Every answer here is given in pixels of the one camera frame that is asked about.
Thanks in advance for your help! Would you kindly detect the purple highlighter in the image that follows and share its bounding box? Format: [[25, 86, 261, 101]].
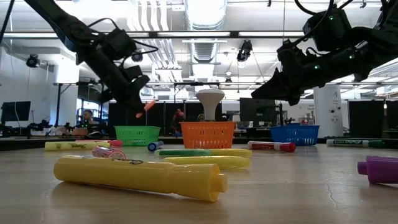
[[356, 155, 398, 185]]

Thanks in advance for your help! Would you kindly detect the golden yellow highlighter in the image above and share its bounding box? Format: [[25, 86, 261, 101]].
[[53, 154, 229, 203]]

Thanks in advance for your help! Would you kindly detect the blue plastic basket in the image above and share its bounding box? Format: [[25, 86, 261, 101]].
[[269, 124, 320, 147]]

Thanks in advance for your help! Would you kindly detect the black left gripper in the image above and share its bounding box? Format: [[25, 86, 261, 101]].
[[76, 40, 150, 113]]

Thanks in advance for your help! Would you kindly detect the white marker green cap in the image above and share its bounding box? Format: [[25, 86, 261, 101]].
[[325, 138, 388, 149]]

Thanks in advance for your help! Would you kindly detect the white round pillar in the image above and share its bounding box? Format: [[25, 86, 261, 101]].
[[313, 84, 343, 138]]

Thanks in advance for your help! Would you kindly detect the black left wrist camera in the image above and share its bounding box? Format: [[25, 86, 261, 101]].
[[105, 29, 137, 60]]

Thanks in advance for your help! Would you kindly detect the silver ceiling duct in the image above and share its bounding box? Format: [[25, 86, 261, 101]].
[[183, 0, 228, 63]]

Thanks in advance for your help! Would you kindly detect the large black monitor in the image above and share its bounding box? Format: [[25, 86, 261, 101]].
[[239, 97, 278, 125]]

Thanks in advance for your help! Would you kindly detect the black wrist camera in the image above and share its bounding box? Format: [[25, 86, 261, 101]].
[[303, 7, 354, 52], [105, 29, 137, 60]]

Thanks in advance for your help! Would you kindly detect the green plastic basket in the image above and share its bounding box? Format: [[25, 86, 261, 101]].
[[113, 125, 162, 147]]

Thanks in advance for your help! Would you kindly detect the white marker red cap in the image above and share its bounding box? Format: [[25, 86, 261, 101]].
[[247, 140, 297, 153]]

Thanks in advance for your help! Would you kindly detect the black overhead light bar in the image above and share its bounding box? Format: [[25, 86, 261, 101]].
[[0, 30, 307, 40]]

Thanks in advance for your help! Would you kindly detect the black ceiling spotlight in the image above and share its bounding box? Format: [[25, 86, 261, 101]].
[[236, 39, 253, 62], [131, 49, 144, 63], [25, 54, 40, 68]]

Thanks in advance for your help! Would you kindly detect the pale yellow Sharpie highlighter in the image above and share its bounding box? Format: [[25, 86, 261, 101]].
[[44, 141, 111, 152]]

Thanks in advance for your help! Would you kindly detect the white bulb lamp brass base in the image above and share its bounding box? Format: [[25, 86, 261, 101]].
[[195, 88, 226, 122]]

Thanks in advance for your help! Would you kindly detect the small pink marker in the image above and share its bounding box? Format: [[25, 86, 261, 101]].
[[91, 145, 127, 161]]

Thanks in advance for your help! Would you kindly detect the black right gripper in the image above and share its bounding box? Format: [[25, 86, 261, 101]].
[[251, 42, 318, 106]]

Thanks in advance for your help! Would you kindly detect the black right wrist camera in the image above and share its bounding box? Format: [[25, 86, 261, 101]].
[[303, 7, 354, 52]]

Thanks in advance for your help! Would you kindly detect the orange plastic basket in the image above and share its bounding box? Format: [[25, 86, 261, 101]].
[[179, 121, 236, 149]]

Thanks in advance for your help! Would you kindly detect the pink highlighter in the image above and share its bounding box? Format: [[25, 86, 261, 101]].
[[75, 139, 124, 148]]

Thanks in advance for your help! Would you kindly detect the black partition panel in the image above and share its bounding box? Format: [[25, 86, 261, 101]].
[[108, 101, 223, 136], [348, 100, 398, 139]]

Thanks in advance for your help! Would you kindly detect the small orange marker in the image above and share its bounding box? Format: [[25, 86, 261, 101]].
[[135, 99, 156, 119]]

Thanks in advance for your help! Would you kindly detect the black computer monitor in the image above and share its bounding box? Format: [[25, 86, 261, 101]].
[[1, 100, 32, 123]]

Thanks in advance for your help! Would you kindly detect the blue marker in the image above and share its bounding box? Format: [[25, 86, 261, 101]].
[[147, 140, 165, 152]]

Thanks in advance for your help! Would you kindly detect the person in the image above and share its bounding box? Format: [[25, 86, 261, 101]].
[[79, 109, 103, 138], [172, 108, 186, 136]]

